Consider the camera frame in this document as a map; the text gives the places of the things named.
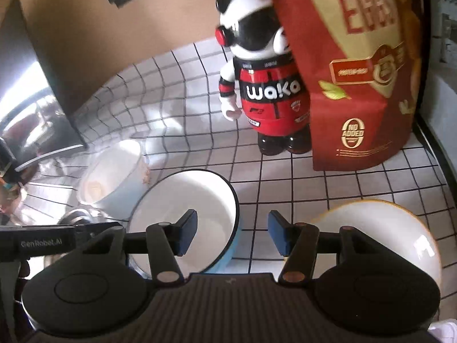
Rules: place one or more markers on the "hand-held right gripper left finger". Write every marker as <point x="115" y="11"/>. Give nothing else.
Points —
<point x="187" y="233"/>

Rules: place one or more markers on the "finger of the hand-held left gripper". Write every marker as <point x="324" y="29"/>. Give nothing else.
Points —
<point x="96" y="229"/>

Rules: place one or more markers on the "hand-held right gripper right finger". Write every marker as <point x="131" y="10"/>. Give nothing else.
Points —
<point x="279" y="234"/>

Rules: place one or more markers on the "metal bowl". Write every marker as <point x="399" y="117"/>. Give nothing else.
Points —
<point x="76" y="217"/>

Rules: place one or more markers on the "blue bowl with black rim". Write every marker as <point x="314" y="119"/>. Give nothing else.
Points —
<point x="201" y="200"/>

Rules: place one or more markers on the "white printed paper bowl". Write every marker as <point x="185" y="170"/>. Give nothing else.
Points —
<point x="114" y="171"/>

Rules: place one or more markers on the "black glossy object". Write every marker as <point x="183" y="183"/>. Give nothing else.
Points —
<point x="8" y="160"/>

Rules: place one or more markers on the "panda figurine in red suit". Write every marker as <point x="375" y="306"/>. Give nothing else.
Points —
<point x="271" y="93"/>

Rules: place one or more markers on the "white gridded tablecloth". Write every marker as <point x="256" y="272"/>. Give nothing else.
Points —
<point x="200" y="78"/>

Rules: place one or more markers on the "red snack bag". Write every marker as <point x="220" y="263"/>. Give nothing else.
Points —
<point x="357" y="96"/>

